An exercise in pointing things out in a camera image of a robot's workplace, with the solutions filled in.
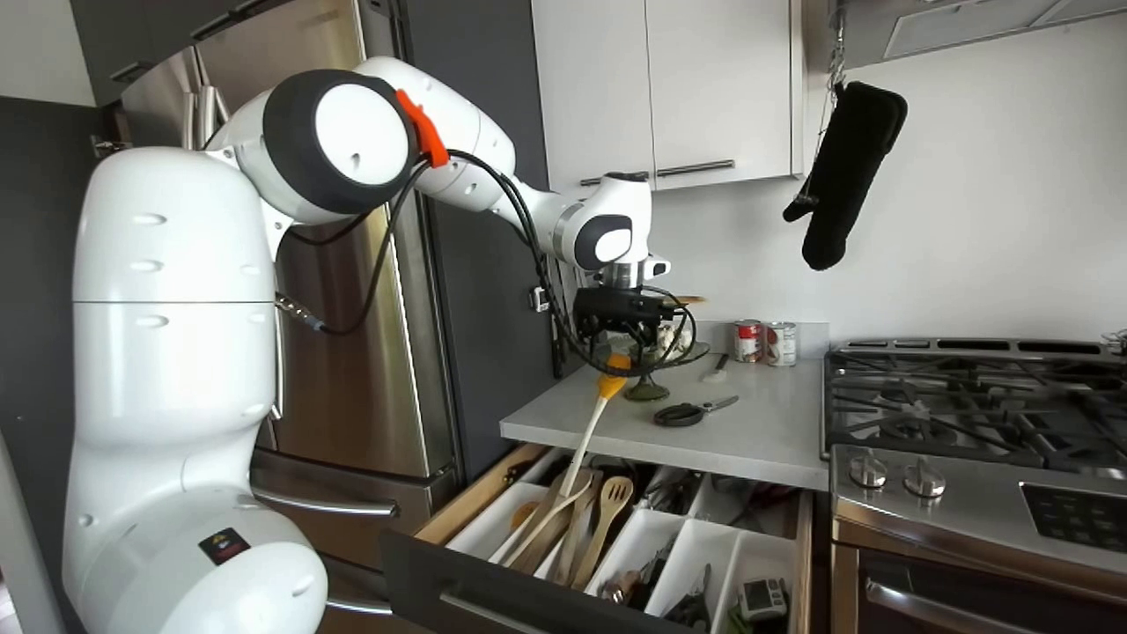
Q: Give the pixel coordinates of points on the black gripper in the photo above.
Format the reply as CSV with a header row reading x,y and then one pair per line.
x,y
622,314

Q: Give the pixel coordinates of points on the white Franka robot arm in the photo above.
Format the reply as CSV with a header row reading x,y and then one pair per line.
x,y
163,295

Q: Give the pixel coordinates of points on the brown wooden spoon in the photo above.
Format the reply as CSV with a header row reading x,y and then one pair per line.
x,y
616,496

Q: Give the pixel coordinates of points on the pale wooden spoon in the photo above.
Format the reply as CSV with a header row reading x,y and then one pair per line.
x,y
542,528

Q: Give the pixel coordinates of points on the green tiered stand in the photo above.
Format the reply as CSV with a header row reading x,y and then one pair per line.
x,y
645,390

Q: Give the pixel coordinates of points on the black scoop utensil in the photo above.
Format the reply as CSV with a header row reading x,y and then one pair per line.
x,y
677,414

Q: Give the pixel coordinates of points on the small dark counter utensil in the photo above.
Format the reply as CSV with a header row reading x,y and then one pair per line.
x,y
714,367

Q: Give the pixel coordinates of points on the red lidded jar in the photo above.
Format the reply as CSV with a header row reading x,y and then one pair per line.
x,y
749,343

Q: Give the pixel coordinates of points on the small white jar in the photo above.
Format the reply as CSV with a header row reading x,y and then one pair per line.
x,y
781,347

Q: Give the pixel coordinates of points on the white drawer organizer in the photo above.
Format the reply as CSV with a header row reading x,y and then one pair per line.
x,y
645,532

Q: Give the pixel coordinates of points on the flat wooden spatula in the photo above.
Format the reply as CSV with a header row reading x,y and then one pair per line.
x,y
570,541

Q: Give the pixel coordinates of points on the silver stove knob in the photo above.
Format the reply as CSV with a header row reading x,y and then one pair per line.
x,y
866,474
925,481

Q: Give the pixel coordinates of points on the open wooden kitchen drawer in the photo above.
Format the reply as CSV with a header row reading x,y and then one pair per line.
x,y
470,585

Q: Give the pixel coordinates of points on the stainless steel refrigerator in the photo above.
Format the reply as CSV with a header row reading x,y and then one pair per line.
x,y
339,390

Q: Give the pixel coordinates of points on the small black digital gadget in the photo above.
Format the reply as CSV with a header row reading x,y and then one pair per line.
x,y
766,602

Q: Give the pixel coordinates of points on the black oven mitt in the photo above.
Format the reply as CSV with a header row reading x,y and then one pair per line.
x,y
845,165

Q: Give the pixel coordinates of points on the white upper cabinet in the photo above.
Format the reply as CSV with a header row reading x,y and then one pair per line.
x,y
705,73

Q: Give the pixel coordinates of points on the black stove grate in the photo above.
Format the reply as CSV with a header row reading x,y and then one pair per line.
x,y
963,401

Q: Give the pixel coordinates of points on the stainless steel gas stove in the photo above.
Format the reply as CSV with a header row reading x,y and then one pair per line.
x,y
973,504

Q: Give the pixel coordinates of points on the grey range hood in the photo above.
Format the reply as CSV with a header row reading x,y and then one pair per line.
x,y
973,23

